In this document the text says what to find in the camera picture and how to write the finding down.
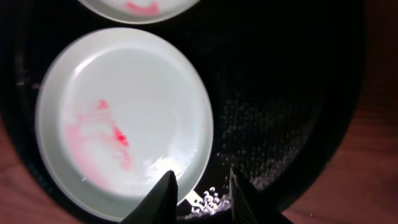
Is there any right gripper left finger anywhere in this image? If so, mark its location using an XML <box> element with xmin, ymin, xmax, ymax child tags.
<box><xmin>120</xmin><ymin>170</ymin><xmax>178</xmax><ymax>224</ymax></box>

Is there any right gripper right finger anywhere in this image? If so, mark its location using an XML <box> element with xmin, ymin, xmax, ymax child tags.
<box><xmin>229</xmin><ymin>167</ymin><xmax>293</xmax><ymax>224</ymax></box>

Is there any light blue plate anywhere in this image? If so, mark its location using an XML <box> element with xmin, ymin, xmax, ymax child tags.
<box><xmin>78</xmin><ymin>0</ymin><xmax>200</xmax><ymax>25</ymax></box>
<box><xmin>35</xmin><ymin>28</ymin><xmax>213</xmax><ymax>222</ymax></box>

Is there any black round tray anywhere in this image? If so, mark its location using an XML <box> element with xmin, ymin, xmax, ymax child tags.
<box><xmin>1</xmin><ymin>1</ymin><xmax>364</xmax><ymax>223</ymax></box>

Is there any light blue top plate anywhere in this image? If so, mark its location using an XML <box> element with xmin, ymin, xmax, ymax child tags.
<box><xmin>78</xmin><ymin>0</ymin><xmax>200</xmax><ymax>25</ymax></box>

